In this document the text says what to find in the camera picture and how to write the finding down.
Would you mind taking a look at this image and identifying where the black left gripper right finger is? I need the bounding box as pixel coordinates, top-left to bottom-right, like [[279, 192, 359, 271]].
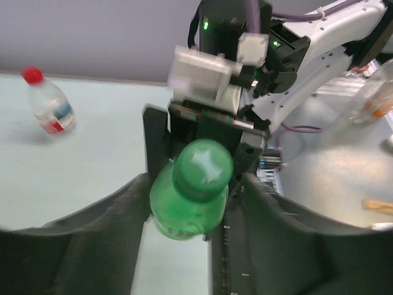
[[210, 173, 393, 295]]

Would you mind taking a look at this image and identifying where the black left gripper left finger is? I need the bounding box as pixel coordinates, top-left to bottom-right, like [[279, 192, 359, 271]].
[[1, 173, 150, 294]]

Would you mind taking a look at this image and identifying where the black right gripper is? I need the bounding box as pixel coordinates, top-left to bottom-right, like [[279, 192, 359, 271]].
[[142, 101, 269, 181]]

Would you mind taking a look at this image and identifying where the green plastic bottle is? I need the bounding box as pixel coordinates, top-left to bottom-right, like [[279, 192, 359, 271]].
[[149, 162, 228, 240]]

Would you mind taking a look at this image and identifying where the clear bottle with red label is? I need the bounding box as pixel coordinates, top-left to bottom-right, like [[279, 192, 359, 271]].
[[28, 77, 76, 135]]

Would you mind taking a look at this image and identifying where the clear bottle with orange label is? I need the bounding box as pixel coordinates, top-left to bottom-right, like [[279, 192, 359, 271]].
[[333, 59, 392, 131]]

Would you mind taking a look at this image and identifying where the red bottle cap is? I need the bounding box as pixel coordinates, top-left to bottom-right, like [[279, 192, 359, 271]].
[[21, 66, 45, 85]]

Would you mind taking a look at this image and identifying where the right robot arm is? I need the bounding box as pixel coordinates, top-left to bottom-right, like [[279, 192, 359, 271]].
[[143, 1, 392, 180]]

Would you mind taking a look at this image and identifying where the brown paper chopstick sleeve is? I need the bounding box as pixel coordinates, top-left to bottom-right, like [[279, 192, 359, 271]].
[[362, 199, 393, 214]]

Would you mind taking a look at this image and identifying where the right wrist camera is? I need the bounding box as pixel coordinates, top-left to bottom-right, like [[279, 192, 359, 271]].
[[168, 33, 269, 115]]

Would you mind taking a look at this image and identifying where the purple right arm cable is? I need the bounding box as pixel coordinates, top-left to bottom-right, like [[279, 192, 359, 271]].
[[245, 0, 357, 167]]

